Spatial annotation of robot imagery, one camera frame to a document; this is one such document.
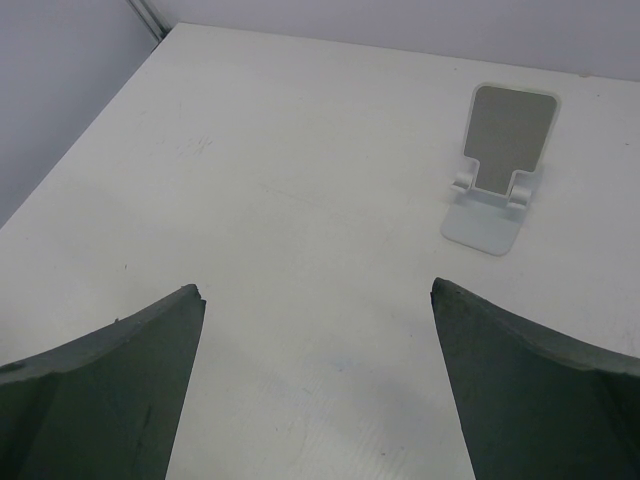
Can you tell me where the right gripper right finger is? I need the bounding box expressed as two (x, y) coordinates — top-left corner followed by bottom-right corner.
(430, 278), (639, 479)

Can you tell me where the silver metal phone stand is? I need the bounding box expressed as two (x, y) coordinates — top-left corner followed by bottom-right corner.
(440, 83), (561, 256)

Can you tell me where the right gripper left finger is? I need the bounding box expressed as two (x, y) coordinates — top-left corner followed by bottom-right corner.
(1, 284), (206, 479)

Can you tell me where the left aluminium frame post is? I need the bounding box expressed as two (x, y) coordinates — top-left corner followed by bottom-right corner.
(126, 0), (171, 42)

